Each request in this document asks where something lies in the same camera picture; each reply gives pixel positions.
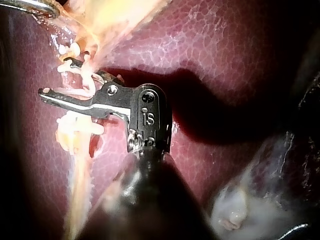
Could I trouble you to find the right arm instrument jaw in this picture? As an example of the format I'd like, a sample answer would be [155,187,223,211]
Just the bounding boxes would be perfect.
[62,56,124,85]
[37,86,111,120]

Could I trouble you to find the gallbladder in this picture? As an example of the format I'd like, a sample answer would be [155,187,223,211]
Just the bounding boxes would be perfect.
[62,0,166,73]

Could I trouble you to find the pale fatty tissue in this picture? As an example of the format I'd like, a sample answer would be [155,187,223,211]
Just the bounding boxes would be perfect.
[209,134,296,232]

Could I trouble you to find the white clip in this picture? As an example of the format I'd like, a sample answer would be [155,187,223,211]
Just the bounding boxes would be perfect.
[51,63,100,99]
[57,41,82,59]
[56,111,105,152]

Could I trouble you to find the right arm instrument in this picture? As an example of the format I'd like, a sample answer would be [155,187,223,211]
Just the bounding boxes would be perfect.
[99,82,174,154]

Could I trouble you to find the left arm instrument jaw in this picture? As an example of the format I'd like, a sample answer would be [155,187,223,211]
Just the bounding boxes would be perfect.
[0,0,61,19]

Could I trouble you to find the thin tube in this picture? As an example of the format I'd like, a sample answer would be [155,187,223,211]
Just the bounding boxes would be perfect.
[63,56,106,240]

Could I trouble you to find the dark red liver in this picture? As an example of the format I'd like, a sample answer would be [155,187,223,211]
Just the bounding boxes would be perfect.
[0,0,320,240]

